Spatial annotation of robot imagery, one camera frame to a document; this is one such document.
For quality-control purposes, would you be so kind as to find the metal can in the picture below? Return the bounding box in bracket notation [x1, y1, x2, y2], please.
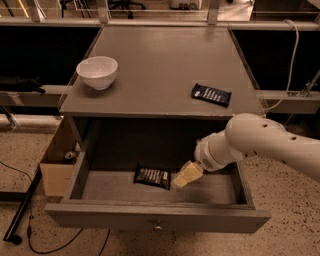
[64, 151, 77, 164]

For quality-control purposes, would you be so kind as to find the black metal floor bar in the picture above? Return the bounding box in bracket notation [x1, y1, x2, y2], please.
[0, 168, 42, 245]

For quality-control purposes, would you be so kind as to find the black bag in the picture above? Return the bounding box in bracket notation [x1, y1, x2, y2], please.
[0, 77, 45, 93]

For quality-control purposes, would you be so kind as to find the cardboard box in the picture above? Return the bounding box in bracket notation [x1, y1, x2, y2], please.
[40, 119, 77, 197]

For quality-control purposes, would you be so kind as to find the black floor cable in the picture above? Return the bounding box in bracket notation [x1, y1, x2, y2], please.
[0, 160, 112, 256]

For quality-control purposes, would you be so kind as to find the dark blue snack bar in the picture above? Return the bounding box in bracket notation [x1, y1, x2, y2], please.
[191, 84, 232, 107]

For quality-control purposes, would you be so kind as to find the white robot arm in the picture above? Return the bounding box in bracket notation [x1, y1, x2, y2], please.
[172, 113, 320, 188]

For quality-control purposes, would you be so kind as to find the black office chair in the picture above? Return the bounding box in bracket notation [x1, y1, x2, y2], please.
[107, 0, 146, 19]

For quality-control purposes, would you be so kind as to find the white ceramic bowl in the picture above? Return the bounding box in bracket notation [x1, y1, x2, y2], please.
[76, 56, 118, 90]

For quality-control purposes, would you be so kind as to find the brown rxbar chocolate wrapper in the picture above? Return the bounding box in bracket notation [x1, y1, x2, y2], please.
[133, 165, 171, 190]

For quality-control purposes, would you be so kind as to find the white cable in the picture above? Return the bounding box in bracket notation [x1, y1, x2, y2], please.
[263, 19, 300, 112]

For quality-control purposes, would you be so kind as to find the grey wooden cabinet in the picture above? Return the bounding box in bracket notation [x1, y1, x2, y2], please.
[61, 26, 263, 161]

